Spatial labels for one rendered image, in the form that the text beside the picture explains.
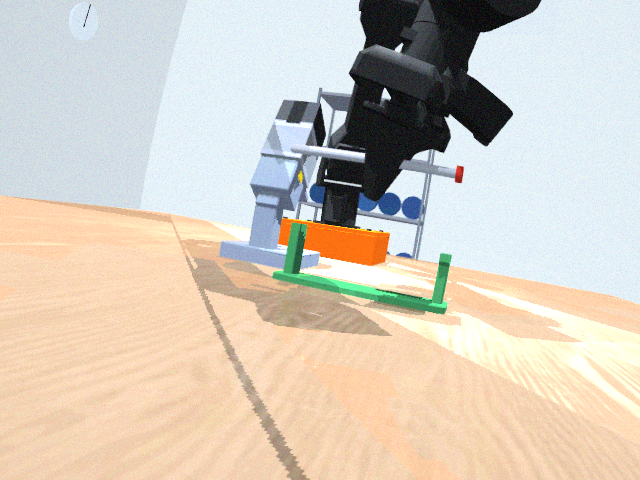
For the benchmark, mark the green u-shaped bracket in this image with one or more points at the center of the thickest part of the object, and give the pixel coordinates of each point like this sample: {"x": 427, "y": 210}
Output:
{"x": 291, "y": 273}

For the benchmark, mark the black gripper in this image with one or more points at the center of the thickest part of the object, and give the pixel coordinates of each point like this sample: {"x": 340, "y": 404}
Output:
{"x": 407, "y": 124}

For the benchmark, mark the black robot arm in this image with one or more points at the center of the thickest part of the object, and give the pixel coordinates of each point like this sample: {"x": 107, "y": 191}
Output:
{"x": 470, "y": 103}

